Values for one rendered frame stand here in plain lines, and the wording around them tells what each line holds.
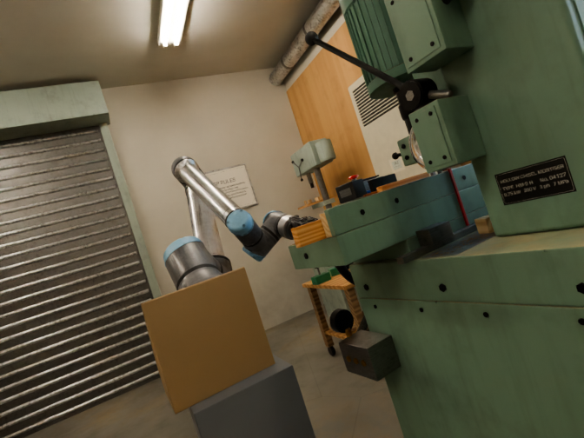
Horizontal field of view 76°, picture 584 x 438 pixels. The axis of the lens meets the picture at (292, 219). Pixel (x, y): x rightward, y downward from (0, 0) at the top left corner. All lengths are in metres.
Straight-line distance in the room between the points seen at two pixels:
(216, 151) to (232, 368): 3.03
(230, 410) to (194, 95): 3.44
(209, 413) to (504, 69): 1.03
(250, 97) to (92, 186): 1.84
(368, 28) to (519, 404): 0.85
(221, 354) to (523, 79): 0.99
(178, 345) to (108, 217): 2.67
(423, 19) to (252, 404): 1.01
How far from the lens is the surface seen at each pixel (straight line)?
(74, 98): 3.77
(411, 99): 0.81
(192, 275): 1.22
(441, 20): 0.76
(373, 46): 1.00
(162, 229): 3.74
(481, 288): 0.75
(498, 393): 0.85
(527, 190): 0.77
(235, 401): 1.15
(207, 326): 1.16
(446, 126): 0.73
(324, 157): 3.16
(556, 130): 0.74
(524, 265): 0.69
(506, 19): 0.78
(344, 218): 0.74
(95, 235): 3.72
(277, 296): 3.97
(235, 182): 3.92
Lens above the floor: 0.95
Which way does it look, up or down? 1 degrees up
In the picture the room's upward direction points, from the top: 18 degrees counter-clockwise
